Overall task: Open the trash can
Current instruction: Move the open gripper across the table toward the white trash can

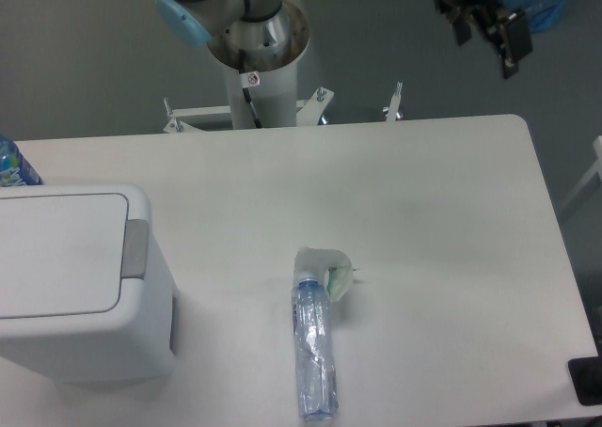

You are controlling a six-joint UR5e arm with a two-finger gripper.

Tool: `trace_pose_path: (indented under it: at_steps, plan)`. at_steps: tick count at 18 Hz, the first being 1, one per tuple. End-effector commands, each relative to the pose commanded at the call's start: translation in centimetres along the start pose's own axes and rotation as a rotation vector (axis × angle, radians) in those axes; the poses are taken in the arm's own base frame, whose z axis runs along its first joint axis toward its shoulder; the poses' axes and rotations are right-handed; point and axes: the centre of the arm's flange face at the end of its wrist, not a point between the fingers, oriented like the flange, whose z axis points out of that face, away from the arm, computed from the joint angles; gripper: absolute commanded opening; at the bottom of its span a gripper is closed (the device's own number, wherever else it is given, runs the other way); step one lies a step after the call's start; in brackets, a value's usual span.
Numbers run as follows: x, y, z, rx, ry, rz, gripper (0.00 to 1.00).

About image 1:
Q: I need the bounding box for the black device at table edge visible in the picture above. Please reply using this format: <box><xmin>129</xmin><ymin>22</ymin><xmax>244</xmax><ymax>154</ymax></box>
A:
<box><xmin>568</xmin><ymin>356</ymin><xmax>601</xmax><ymax>406</ymax></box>

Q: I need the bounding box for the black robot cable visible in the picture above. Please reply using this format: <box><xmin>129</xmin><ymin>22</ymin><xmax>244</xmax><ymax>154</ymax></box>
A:
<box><xmin>237</xmin><ymin>50</ymin><xmax>263</xmax><ymax>130</ymax></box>

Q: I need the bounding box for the blue labelled bottle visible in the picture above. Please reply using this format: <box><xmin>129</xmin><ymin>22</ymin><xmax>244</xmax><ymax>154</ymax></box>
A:
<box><xmin>1</xmin><ymin>134</ymin><xmax>44</xmax><ymax>187</ymax></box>

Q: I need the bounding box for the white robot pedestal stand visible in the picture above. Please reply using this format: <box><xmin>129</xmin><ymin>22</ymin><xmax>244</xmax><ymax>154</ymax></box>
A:
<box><xmin>156</xmin><ymin>0</ymin><xmax>335</xmax><ymax>132</ymax></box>

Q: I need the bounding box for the white trash can body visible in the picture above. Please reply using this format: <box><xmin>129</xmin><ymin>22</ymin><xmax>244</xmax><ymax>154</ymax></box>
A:
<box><xmin>1</xmin><ymin>183</ymin><xmax>179</xmax><ymax>383</ymax></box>

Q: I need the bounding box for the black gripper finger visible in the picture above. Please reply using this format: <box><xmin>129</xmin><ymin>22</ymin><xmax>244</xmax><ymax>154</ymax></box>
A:
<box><xmin>487</xmin><ymin>10</ymin><xmax>533</xmax><ymax>79</ymax></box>
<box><xmin>450</xmin><ymin>9</ymin><xmax>472</xmax><ymax>46</ymax></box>

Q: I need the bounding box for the white frame at right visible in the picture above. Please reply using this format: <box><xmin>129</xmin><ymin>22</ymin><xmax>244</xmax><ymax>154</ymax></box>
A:
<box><xmin>558</xmin><ymin>135</ymin><xmax>601</xmax><ymax>223</ymax></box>

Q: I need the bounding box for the crumpled white paper wrapper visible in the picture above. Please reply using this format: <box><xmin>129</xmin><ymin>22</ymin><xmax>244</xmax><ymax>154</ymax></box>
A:
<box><xmin>293</xmin><ymin>247</ymin><xmax>356</xmax><ymax>302</ymax></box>

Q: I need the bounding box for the white trash can lid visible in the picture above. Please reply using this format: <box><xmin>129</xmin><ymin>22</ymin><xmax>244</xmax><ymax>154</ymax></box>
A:
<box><xmin>1</xmin><ymin>194</ymin><xmax>128</xmax><ymax>319</ymax></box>

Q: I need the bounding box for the grey lid push button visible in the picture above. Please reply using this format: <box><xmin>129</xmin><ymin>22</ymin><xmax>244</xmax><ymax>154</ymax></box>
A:
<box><xmin>120</xmin><ymin>219</ymin><xmax>150</xmax><ymax>279</ymax></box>

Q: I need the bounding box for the clear crushed plastic bottle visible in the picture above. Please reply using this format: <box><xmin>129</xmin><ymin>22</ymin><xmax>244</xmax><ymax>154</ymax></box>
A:
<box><xmin>292</xmin><ymin>278</ymin><xmax>339</xmax><ymax>421</ymax></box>

